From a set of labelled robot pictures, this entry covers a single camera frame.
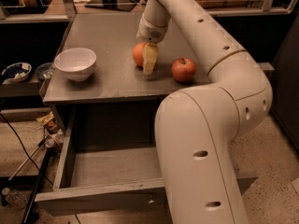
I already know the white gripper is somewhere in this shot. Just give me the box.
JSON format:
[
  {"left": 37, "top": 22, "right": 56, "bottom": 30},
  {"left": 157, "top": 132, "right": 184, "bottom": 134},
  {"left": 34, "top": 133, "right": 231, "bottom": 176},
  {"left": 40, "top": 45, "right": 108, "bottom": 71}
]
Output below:
[{"left": 136, "top": 16, "right": 168, "bottom": 75}]

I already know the orange fruit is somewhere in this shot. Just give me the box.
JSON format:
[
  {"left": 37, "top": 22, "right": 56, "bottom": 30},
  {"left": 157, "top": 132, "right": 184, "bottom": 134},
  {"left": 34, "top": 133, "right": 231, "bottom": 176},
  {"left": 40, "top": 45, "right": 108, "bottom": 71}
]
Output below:
[{"left": 133, "top": 43, "right": 146, "bottom": 66}]

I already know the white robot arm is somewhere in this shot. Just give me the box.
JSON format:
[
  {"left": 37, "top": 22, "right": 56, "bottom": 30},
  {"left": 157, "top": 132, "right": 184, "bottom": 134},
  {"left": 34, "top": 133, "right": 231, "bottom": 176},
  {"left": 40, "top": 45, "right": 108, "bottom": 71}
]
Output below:
[{"left": 137, "top": 0, "right": 272, "bottom": 224}]

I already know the open grey top drawer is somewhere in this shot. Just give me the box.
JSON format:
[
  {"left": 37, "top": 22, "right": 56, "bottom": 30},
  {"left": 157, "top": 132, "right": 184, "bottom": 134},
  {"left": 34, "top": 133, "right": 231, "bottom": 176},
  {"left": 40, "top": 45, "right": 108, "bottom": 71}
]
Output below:
[{"left": 35, "top": 106, "right": 259, "bottom": 217}]

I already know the red apple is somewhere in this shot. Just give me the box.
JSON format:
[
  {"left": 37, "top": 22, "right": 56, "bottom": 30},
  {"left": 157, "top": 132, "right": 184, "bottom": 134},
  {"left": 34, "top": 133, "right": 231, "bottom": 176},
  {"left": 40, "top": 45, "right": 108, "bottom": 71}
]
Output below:
[{"left": 171, "top": 58, "right": 196, "bottom": 83}]

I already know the grey wooden cabinet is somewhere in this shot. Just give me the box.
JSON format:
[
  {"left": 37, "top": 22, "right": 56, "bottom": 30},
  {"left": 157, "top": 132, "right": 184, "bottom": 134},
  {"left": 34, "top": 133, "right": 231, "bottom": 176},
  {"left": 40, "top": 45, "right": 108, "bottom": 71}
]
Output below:
[{"left": 39, "top": 10, "right": 240, "bottom": 147}]

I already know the black monitor stand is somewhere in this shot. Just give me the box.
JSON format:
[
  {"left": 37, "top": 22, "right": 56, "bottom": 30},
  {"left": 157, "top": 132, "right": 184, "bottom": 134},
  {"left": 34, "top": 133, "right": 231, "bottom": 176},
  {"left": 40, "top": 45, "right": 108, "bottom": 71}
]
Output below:
[{"left": 85, "top": 0, "right": 139, "bottom": 12}]

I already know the white ceramic bowl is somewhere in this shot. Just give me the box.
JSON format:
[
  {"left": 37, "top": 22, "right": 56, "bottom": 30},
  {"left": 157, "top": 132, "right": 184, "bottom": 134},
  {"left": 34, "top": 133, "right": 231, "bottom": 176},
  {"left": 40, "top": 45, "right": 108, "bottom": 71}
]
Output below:
[{"left": 53, "top": 48, "right": 96, "bottom": 82}]

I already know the small dark bowl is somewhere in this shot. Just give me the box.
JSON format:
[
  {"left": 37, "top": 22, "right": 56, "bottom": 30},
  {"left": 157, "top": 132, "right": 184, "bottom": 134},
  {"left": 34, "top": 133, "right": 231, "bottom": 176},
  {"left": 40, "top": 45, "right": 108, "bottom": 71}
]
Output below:
[{"left": 35, "top": 63, "right": 54, "bottom": 80}]

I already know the grey side shelf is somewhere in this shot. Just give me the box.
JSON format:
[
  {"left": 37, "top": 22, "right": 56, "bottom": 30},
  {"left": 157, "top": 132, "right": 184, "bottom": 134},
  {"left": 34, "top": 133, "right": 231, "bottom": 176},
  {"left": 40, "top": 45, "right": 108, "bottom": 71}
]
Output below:
[{"left": 259, "top": 63, "right": 275, "bottom": 76}]

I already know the snack wrapper pile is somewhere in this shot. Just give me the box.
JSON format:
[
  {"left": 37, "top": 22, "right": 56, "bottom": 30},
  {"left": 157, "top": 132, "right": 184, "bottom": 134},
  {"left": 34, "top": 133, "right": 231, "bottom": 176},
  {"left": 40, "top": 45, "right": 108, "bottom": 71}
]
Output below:
[{"left": 36, "top": 112, "right": 64, "bottom": 151}]

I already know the blue patterned bowl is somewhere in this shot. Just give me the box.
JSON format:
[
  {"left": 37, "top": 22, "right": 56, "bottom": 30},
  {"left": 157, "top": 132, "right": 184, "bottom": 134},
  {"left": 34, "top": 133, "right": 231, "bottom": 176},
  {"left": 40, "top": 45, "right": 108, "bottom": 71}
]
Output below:
[{"left": 1, "top": 63, "right": 32, "bottom": 82}]

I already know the plastic water bottle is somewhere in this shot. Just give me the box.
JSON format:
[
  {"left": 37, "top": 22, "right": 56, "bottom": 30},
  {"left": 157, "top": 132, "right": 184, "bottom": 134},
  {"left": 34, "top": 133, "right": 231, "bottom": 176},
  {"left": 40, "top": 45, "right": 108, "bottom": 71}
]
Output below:
[{"left": 1, "top": 188, "right": 27, "bottom": 208}]

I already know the black tripod leg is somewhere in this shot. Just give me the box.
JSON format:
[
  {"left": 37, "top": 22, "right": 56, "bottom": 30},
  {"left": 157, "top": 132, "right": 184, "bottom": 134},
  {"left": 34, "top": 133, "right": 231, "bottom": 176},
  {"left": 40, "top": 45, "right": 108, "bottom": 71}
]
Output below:
[{"left": 21, "top": 149, "right": 51, "bottom": 224}]

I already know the black floor cable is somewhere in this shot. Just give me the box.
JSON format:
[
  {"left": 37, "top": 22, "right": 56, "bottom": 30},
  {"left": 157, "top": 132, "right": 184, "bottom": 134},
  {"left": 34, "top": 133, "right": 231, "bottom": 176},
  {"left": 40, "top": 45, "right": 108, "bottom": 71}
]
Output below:
[{"left": 0, "top": 111, "right": 54, "bottom": 186}]

